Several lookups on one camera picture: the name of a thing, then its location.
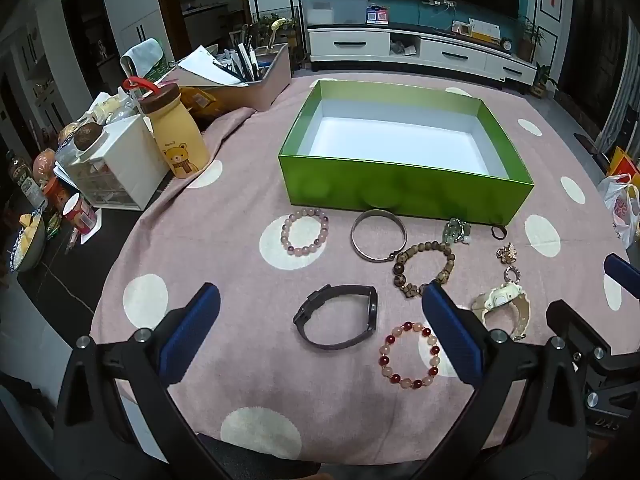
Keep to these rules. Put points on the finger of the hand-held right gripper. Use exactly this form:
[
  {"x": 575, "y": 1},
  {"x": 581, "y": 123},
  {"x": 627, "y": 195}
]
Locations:
[
  {"x": 624, "y": 272},
  {"x": 575, "y": 327}
]

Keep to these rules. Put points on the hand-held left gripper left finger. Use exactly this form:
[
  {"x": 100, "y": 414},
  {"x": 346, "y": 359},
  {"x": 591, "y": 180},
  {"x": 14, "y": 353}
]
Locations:
[{"x": 192, "y": 330}]

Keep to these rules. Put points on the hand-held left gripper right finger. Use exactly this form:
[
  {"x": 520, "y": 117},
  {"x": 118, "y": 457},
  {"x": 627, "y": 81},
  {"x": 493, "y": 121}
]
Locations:
[{"x": 452, "y": 335}]

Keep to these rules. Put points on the white wristwatch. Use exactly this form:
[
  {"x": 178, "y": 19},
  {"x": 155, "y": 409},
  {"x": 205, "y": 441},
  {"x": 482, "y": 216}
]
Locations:
[{"x": 495, "y": 297}]

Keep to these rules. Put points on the black wristwatch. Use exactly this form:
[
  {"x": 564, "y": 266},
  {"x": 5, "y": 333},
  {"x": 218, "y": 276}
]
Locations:
[{"x": 372, "y": 310}]

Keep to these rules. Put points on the green cardboard box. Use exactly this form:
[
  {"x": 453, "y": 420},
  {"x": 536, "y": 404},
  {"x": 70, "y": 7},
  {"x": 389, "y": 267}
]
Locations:
[{"x": 400, "y": 190}]

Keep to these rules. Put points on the pink polka dot tablecloth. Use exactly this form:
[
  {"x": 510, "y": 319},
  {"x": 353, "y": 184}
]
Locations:
[{"x": 250, "y": 360}]

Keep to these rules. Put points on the white plastic bag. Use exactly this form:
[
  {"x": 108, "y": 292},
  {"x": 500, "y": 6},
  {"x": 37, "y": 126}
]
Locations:
[{"x": 620, "y": 205}]

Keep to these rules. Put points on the small round charm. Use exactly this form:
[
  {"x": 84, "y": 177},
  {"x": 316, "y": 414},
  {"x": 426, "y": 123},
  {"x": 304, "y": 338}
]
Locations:
[{"x": 506, "y": 274}]

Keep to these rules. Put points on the gold brooch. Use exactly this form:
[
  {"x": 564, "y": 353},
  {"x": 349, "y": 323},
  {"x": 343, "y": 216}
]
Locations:
[{"x": 507, "y": 254}]

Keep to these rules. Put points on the green jade pendant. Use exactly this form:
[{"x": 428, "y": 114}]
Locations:
[{"x": 452, "y": 232}]

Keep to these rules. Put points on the orange paper bag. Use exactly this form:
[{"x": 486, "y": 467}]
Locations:
[{"x": 625, "y": 165}]

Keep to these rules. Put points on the silver metal bangle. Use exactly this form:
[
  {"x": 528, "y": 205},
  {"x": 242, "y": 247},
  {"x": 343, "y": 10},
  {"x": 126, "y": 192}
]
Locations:
[{"x": 354, "y": 237}]

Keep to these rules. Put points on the red and white cup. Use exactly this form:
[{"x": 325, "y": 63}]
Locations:
[{"x": 80, "y": 215}]

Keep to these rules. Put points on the white drawer organizer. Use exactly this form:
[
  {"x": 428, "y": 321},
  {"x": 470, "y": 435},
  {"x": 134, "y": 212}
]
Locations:
[{"x": 135, "y": 160}]

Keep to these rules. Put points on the metal bowl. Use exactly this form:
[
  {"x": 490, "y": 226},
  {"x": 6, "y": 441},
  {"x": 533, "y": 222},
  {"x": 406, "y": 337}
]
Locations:
[{"x": 27, "y": 247}]

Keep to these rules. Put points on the yellow bear print bottle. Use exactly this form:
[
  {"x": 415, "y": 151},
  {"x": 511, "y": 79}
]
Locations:
[{"x": 175, "y": 135}]

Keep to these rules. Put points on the small potted plant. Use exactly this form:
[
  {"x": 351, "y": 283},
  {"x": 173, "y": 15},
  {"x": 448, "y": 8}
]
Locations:
[{"x": 542, "y": 82}]

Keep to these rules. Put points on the dark glass bottle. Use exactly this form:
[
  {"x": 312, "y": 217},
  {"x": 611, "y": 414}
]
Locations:
[{"x": 25, "y": 180}]

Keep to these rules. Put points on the orange snack packet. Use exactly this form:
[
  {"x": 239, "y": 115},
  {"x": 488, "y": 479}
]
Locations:
[{"x": 197, "y": 99}]

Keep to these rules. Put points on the tall potted plant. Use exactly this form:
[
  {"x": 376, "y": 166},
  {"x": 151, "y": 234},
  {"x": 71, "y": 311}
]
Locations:
[{"x": 529, "y": 40}]

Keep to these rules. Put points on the small desk clock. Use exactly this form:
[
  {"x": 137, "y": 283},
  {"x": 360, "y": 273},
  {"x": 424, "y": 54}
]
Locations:
[{"x": 507, "y": 44}]

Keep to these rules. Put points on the beige desk organizer box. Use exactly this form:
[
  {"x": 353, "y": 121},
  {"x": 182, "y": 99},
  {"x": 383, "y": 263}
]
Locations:
[{"x": 270, "y": 80}]

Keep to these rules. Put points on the white papers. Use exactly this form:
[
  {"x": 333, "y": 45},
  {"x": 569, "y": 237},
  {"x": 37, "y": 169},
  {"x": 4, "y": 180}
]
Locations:
[{"x": 200, "y": 67}]

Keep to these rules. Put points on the bundle of pens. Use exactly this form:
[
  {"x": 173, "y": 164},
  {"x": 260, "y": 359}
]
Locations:
[{"x": 245, "y": 60}]

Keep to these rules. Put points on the white and green bag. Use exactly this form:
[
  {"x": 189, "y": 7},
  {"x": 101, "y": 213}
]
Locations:
[{"x": 145, "y": 57}]

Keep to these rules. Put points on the white and yellow box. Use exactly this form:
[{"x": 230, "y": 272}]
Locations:
[{"x": 485, "y": 31}]

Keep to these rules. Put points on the white television cabinet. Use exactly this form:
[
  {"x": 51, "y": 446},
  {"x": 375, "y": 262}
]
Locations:
[{"x": 360, "y": 42}]

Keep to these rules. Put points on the bushy potted plant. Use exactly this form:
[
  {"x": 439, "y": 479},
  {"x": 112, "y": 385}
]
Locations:
[{"x": 272, "y": 27}]

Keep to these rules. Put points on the yellow tipped stick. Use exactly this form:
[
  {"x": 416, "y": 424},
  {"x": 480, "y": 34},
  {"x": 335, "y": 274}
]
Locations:
[{"x": 277, "y": 24}]

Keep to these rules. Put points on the white power strip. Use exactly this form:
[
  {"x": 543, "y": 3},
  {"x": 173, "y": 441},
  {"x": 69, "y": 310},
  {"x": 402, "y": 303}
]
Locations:
[{"x": 440, "y": 3}]

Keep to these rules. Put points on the clear plastic storage box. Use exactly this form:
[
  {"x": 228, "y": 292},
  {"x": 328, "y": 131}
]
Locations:
[{"x": 335, "y": 10}]

